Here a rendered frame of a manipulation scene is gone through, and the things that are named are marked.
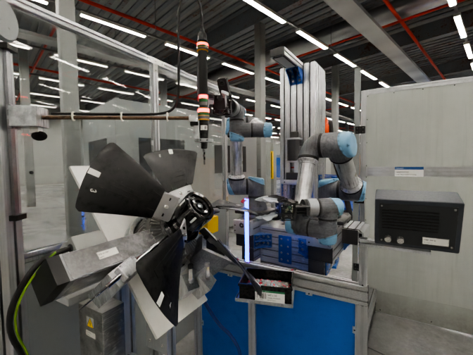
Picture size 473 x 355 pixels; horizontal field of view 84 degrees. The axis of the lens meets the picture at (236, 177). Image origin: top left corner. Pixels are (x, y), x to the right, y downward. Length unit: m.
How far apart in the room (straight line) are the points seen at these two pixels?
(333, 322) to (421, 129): 1.77
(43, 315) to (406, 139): 2.65
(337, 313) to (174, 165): 0.94
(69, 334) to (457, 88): 2.97
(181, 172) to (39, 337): 0.98
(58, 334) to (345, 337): 1.30
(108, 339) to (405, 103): 2.53
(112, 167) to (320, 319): 1.07
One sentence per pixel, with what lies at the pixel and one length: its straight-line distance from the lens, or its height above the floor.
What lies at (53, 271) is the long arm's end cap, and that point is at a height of 1.11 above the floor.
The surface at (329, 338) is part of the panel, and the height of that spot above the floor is 0.59.
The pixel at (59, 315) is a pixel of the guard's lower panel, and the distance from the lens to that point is 1.61.
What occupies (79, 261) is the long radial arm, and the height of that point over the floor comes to 1.12.
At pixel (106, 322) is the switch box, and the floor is 0.80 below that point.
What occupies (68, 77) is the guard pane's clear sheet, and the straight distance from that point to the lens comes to 1.56.
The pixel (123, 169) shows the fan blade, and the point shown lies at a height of 1.35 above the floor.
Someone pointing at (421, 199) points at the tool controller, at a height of 1.23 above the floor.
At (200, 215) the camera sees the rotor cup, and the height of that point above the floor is 1.20.
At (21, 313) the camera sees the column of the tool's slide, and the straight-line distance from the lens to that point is 1.36.
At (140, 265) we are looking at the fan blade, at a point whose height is 1.14.
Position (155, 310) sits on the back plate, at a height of 0.89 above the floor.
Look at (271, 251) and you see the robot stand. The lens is 1.81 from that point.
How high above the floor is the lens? 1.37
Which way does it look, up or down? 3 degrees down
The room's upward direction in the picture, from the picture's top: 1 degrees counter-clockwise
